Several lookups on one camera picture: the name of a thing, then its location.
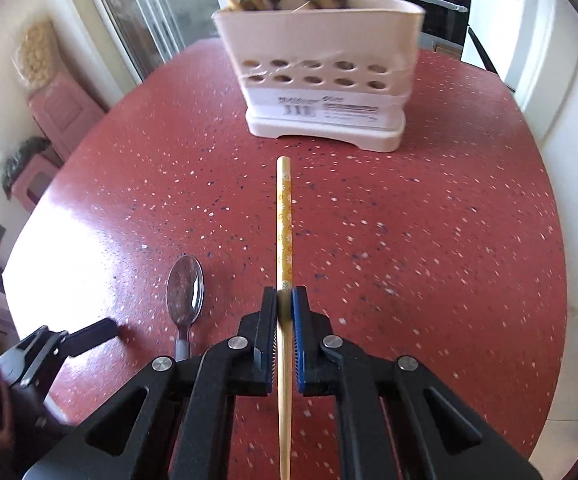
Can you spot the sliding glass door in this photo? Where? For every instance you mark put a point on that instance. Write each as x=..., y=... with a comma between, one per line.
x=134, y=10

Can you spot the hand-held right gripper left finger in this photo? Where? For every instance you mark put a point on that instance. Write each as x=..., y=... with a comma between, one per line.
x=269, y=330

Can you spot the black oven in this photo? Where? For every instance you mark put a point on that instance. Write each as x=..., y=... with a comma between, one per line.
x=429, y=5

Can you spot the yellow floral chopstick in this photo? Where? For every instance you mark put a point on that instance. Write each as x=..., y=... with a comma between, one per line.
x=284, y=220

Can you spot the white utensil holder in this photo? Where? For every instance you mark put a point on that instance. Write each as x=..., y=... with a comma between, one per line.
x=319, y=35

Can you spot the white door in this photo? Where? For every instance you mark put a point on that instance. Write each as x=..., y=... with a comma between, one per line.
x=519, y=25

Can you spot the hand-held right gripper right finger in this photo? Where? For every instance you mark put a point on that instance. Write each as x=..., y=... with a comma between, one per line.
x=300, y=330

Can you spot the bag of beige balls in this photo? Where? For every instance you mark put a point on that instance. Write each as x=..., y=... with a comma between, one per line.
x=36, y=55

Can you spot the metal spoon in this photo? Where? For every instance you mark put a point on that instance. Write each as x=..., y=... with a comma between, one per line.
x=185, y=285

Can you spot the dark green bag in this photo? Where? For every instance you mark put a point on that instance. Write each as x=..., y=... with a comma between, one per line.
x=21, y=157

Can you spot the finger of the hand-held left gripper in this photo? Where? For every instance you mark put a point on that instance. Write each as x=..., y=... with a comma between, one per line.
x=91, y=335

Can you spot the pink plastic stool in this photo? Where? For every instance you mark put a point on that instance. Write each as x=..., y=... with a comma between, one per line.
x=34, y=180
x=64, y=110

